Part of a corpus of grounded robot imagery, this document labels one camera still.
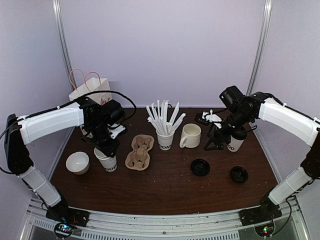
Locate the bundle of wrapped white straws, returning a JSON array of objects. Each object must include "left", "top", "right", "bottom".
[{"left": 145, "top": 100, "right": 187, "bottom": 136}]

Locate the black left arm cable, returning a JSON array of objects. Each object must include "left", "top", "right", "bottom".
[{"left": 0, "top": 90, "right": 138, "bottom": 173}]

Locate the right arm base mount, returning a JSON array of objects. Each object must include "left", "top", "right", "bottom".
[{"left": 238, "top": 206, "right": 282, "bottom": 238}]

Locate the brown pulp cup carrier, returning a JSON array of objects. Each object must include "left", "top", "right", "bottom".
[{"left": 125, "top": 134, "right": 155, "bottom": 171}]

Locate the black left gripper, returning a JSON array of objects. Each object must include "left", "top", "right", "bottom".
[{"left": 87, "top": 120, "right": 120, "bottom": 157}]

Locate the paper cup holding straws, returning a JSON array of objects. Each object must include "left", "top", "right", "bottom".
[{"left": 156, "top": 131, "right": 174, "bottom": 151}]

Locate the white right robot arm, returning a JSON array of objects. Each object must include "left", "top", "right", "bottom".
[{"left": 200, "top": 85, "right": 320, "bottom": 221}]

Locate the black cup lid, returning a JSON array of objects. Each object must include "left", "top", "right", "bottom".
[
  {"left": 190, "top": 158, "right": 211, "bottom": 177},
  {"left": 231, "top": 126, "right": 248, "bottom": 141}
]

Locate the single white paper cup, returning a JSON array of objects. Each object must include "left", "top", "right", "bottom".
[{"left": 227, "top": 136, "right": 244, "bottom": 152}]

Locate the white ceramic bowl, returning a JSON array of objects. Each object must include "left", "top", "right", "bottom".
[{"left": 65, "top": 151, "right": 90, "bottom": 175}]

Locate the cream ceramic mug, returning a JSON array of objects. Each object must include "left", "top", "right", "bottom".
[{"left": 179, "top": 123, "right": 202, "bottom": 149}]

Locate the stack of black cup lids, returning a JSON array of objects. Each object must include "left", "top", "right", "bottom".
[{"left": 230, "top": 166, "right": 249, "bottom": 184}]

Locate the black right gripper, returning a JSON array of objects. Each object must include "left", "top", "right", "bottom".
[{"left": 204, "top": 109, "right": 253, "bottom": 151}]

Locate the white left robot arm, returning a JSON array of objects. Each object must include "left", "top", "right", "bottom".
[{"left": 4, "top": 96, "right": 127, "bottom": 222}]

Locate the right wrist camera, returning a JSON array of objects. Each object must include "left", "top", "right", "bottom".
[{"left": 194, "top": 109, "right": 222, "bottom": 129}]

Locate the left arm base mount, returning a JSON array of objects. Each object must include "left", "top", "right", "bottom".
[{"left": 45, "top": 207, "right": 90, "bottom": 239}]

